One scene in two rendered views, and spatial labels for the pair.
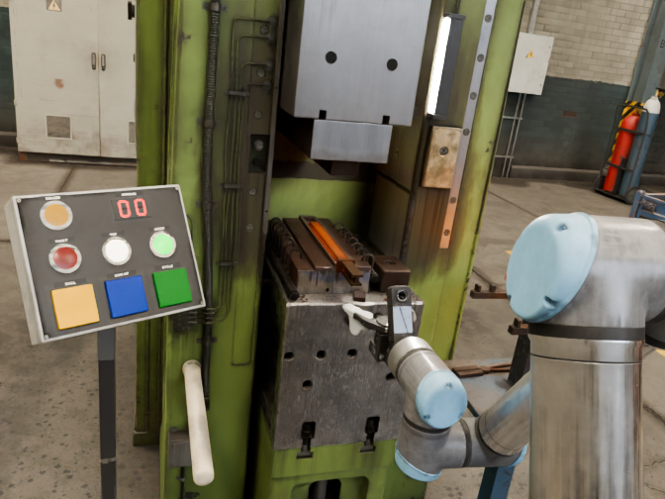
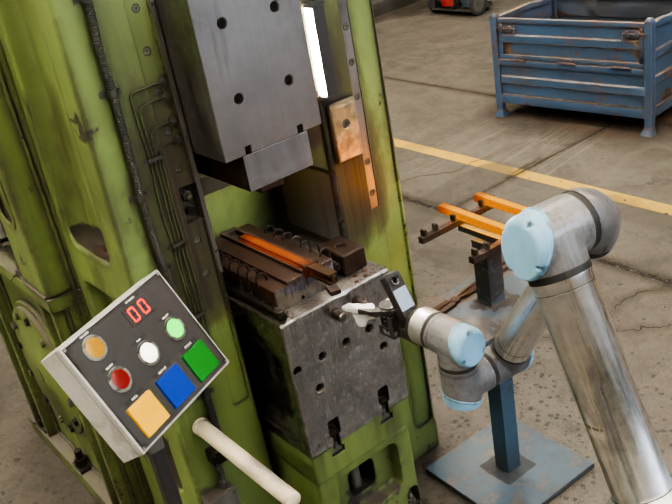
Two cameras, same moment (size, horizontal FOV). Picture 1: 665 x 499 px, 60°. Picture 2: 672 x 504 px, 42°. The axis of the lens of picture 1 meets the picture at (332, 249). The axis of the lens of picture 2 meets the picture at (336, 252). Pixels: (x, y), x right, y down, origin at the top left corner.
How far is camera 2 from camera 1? 0.92 m
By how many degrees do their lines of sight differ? 16
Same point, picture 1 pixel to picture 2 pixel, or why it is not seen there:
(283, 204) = not seen: hidden behind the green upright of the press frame
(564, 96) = not seen: outside the picture
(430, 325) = not seen: hidden behind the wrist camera
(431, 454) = (474, 387)
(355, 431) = (372, 407)
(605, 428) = (591, 321)
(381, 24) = (269, 50)
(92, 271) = (142, 379)
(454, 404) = (477, 344)
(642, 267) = (577, 228)
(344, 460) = (372, 438)
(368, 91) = (278, 111)
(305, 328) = (302, 339)
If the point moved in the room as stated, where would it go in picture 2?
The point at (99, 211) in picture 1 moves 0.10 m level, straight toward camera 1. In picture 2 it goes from (119, 326) to (143, 340)
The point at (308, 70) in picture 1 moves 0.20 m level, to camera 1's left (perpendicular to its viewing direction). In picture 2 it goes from (224, 118) to (141, 141)
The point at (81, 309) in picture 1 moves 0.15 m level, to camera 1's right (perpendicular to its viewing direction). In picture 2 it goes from (154, 413) to (221, 389)
